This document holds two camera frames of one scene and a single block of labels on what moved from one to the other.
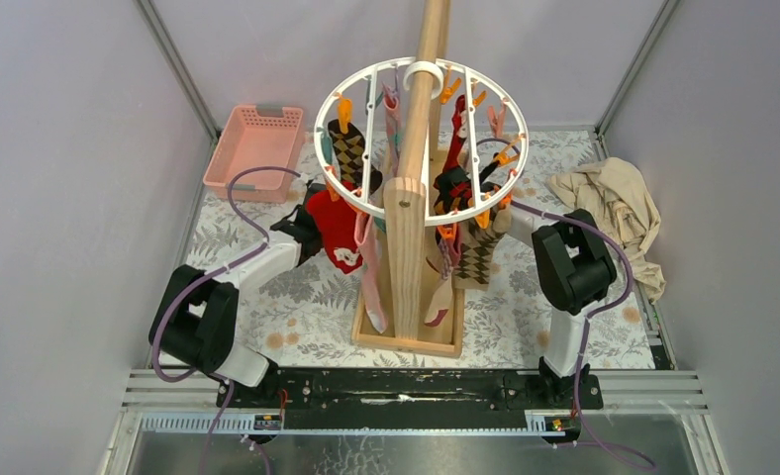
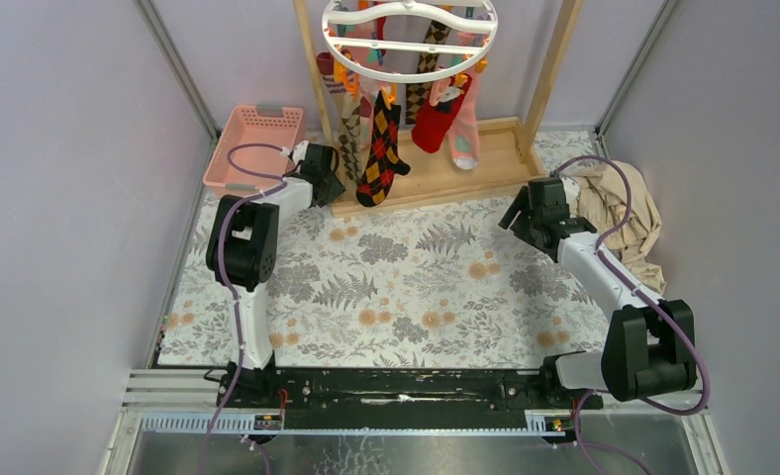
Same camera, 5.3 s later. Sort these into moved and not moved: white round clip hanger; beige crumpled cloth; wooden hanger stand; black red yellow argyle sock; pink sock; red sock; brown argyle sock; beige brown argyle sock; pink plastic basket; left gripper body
Moved: left gripper body; red sock; wooden hanger stand; black red yellow argyle sock; white round clip hanger; brown argyle sock; beige brown argyle sock; pink sock
Not moved: beige crumpled cloth; pink plastic basket
